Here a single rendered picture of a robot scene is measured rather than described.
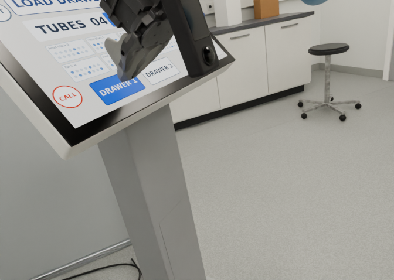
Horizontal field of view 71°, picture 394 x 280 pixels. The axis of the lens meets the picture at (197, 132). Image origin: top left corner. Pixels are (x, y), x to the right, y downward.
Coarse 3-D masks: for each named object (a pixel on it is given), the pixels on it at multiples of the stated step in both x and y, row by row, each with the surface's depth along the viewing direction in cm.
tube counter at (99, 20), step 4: (96, 12) 53; (100, 12) 54; (104, 12) 55; (88, 16) 52; (92, 16) 52; (96, 16) 53; (100, 16) 53; (104, 16) 54; (92, 20) 52; (96, 20) 52; (100, 20) 53; (104, 20) 54; (108, 20) 54; (92, 24) 51; (96, 24) 52; (100, 24) 52; (104, 24) 53; (108, 24) 54; (112, 24) 54; (96, 28) 51; (100, 28) 52; (104, 28) 52; (108, 28) 53; (112, 28) 54
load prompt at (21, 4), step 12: (12, 0) 44; (24, 0) 45; (36, 0) 47; (48, 0) 48; (60, 0) 50; (72, 0) 52; (84, 0) 53; (96, 0) 55; (24, 12) 44; (36, 12) 45; (48, 12) 47
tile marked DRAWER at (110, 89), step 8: (104, 80) 46; (112, 80) 47; (136, 80) 50; (96, 88) 44; (104, 88) 45; (112, 88) 46; (120, 88) 47; (128, 88) 48; (136, 88) 49; (144, 88) 50; (104, 96) 44; (112, 96) 45; (120, 96) 46; (128, 96) 47
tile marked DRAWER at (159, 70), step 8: (152, 64) 55; (160, 64) 56; (168, 64) 57; (144, 72) 52; (152, 72) 53; (160, 72) 55; (168, 72) 56; (176, 72) 57; (152, 80) 52; (160, 80) 53
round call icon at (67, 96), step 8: (48, 88) 39; (56, 88) 40; (64, 88) 41; (72, 88) 41; (56, 96) 39; (64, 96) 40; (72, 96) 41; (80, 96) 41; (64, 104) 39; (72, 104) 40; (80, 104) 41; (64, 112) 39
